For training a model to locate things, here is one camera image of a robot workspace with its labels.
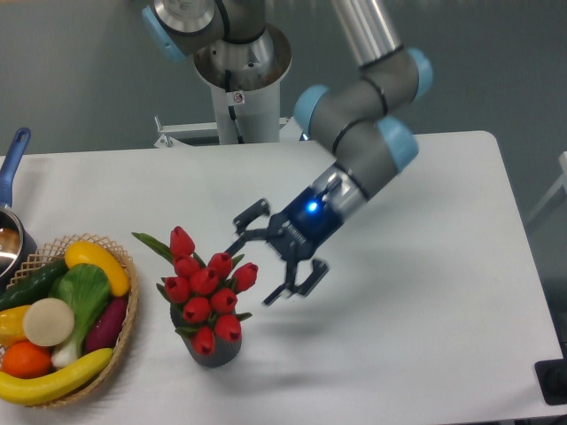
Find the green bok choy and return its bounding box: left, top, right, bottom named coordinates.
left=49, top=264, right=110, bottom=369

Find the blue handled saucepan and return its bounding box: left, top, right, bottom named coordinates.
left=1, top=127, right=36, bottom=292

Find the beige round disc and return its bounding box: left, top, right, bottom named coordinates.
left=22, top=297, right=74, bottom=347

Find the white furniture frame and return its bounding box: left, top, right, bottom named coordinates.
left=524, top=151, right=566, bottom=232

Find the yellow banana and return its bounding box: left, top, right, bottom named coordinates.
left=1, top=348, right=113, bottom=406

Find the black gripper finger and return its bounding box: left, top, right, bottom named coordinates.
left=261, top=256, right=330, bottom=307
left=223, top=197, right=272, bottom=256

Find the dark grey ribbed vase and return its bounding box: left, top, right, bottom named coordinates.
left=170, top=306, right=249, bottom=368

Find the yellow bell pepper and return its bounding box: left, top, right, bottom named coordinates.
left=0, top=305, right=30, bottom=347

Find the woven wicker basket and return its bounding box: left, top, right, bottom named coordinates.
left=1, top=234, right=139, bottom=407

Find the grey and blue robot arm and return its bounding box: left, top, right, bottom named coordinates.
left=142, top=1, right=433, bottom=299

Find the yellow squash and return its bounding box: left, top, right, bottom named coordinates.
left=64, top=240, right=130, bottom=297

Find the red tulip bouquet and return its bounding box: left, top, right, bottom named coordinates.
left=131, top=225, right=260, bottom=357

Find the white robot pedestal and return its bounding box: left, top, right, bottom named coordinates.
left=152, top=66, right=311, bottom=149

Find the black device at table edge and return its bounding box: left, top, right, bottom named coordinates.
left=534, top=359, right=566, bottom=406

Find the orange fruit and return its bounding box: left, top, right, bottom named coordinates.
left=1, top=341, right=51, bottom=379

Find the purple sweet potato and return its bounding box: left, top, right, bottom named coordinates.
left=84, top=297, right=128, bottom=353

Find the green cucumber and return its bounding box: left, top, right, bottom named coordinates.
left=1, top=259, right=68, bottom=311

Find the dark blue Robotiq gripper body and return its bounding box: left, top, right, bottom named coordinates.
left=266, top=187, right=344, bottom=263

